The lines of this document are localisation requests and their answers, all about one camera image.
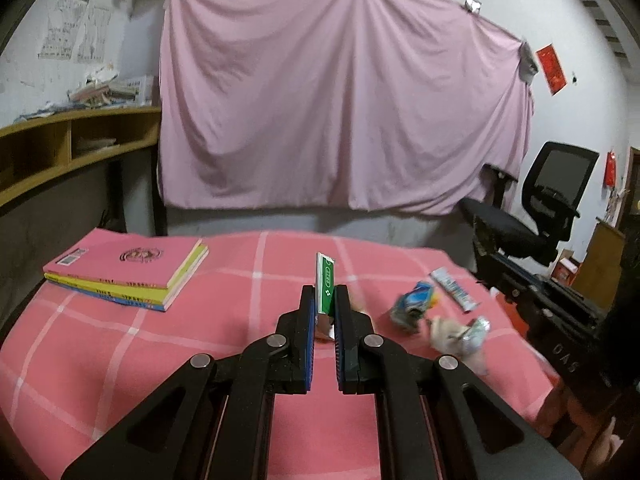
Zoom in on wooden cabinet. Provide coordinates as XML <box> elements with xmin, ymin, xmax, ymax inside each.
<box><xmin>572</xmin><ymin>219</ymin><xmax>626</xmax><ymax>310</ymax></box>

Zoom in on red hanging ornament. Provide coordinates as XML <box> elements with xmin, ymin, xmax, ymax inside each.
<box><xmin>603</xmin><ymin>151</ymin><xmax>617</xmax><ymax>188</ymax></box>

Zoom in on wooden wall shelf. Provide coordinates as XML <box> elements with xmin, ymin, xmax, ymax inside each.
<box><xmin>1</xmin><ymin>106</ymin><xmax>162</xmax><ymax>206</ymax></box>

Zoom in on pink hanging sheet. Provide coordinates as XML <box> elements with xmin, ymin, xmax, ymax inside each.
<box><xmin>160</xmin><ymin>0</ymin><xmax>533</xmax><ymax>216</ymax></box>

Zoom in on pink top book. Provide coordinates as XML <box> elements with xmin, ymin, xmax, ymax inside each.
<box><xmin>42</xmin><ymin>229</ymin><xmax>204</xmax><ymax>288</ymax></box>

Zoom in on red box on floor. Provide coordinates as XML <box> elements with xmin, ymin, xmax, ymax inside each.
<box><xmin>551</xmin><ymin>249</ymin><xmax>582</xmax><ymax>286</ymax></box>

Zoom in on blue bottom book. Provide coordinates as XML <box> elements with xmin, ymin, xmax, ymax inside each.
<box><xmin>46</xmin><ymin>278</ymin><xmax>166</xmax><ymax>312</ymax></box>

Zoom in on black office chair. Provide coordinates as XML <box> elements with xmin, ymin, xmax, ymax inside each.
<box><xmin>460</xmin><ymin>141</ymin><xmax>599</xmax><ymax>266</ymax></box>

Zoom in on person's right hand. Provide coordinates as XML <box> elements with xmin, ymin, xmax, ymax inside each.
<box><xmin>534</xmin><ymin>380</ymin><xmax>624</xmax><ymax>479</ymax></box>

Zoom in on pink checked tablecloth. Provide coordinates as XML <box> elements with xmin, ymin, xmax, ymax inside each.
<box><xmin>1</xmin><ymin>232</ymin><xmax>551</xmax><ymax>479</ymax></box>

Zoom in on white toothpaste tube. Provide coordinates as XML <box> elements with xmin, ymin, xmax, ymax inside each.
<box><xmin>431</xmin><ymin>266</ymin><xmax>478</xmax><ymax>313</ymax></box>

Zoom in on colourful wrapper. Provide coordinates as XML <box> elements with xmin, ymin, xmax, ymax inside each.
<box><xmin>390</xmin><ymin>282</ymin><xmax>437</xmax><ymax>334</ymax></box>

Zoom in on yellow middle book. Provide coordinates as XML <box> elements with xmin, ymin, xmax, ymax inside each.
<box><xmin>43</xmin><ymin>243</ymin><xmax>208</xmax><ymax>310</ymax></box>

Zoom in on white silver foil packet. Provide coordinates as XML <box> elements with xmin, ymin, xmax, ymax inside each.
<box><xmin>449</xmin><ymin>315</ymin><xmax>491</xmax><ymax>358</ymax></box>

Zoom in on green white paper box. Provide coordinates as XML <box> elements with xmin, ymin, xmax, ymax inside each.
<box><xmin>314</xmin><ymin>252</ymin><xmax>335</xmax><ymax>340</ymax></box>

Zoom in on red paper wall poster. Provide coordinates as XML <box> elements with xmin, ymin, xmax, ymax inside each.
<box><xmin>536</xmin><ymin>44</ymin><xmax>567</xmax><ymax>96</ymax></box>

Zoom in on white wall calendar sheets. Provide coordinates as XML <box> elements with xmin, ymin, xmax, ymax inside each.
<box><xmin>38</xmin><ymin>0</ymin><xmax>112</xmax><ymax>64</ymax></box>

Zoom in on pile of papers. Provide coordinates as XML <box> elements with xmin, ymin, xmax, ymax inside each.
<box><xmin>14</xmin><ymin>65</ymin><xmax>160</xmax><ymax>124</ymax></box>

